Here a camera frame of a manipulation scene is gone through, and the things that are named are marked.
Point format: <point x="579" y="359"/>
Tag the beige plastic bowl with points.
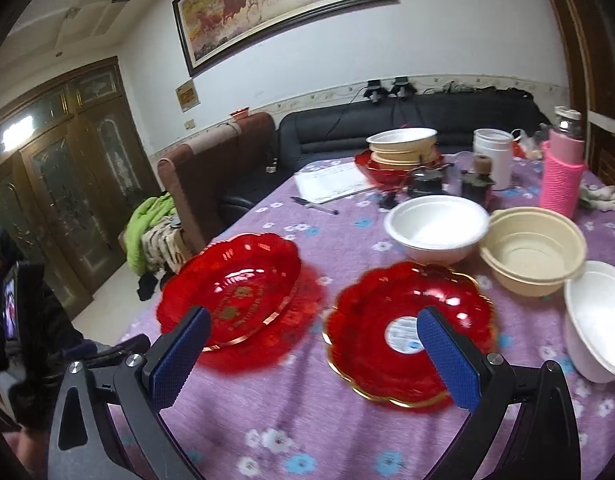
<point x="533" y="251"/>

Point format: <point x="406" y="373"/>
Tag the white paper sheet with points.
<point x="323" y="185"/>

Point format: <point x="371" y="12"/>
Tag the red plate under stack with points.
<point x="386" y="176"/>

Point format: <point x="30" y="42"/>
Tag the white foam bowl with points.
<point x="437" y="229"/>
<point x="590" y="322"/>

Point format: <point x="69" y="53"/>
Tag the framed horse painting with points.
<point x="267" y="0"/>

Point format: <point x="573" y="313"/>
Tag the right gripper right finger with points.
<point x="544" y="442"/>

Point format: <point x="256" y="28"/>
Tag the small dark jar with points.
<point x="477" y="184"/>

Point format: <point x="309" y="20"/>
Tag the pink sleeved water bottle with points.
<point x="564" y="165"/>

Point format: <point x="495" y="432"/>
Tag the white plastic cup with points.
<point x="498" y="145"/>

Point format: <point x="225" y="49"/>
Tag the red gold-rimmed flower plate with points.
<point x="372" y="337"/>

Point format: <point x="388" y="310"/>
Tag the red transparent flower plate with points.
<point x="245" y="283"/>

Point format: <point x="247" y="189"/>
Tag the black pen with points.
<point x="310" y="205"/>

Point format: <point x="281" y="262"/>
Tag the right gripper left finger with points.
<point x="84" y="443"/>

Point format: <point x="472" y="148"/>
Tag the purple floral tablecloth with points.
<point x="298" y="419"/>

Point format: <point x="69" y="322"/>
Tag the brown armchair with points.
<point x="198" y="172"/>

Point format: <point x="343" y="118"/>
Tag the wooden glass cabinet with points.
<point x="72" y="171"/>

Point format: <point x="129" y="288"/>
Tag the white work gloves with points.
<point x="602" y="199"/>

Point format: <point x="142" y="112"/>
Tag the seated person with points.
<point x="35" y="334"/>

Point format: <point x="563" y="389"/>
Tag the black leather sofa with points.
<point x="341" y="131"/>

